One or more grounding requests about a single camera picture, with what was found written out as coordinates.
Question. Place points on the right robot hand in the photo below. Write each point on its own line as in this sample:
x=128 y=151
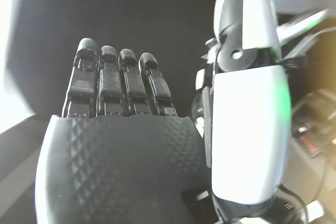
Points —
x=118 y=169

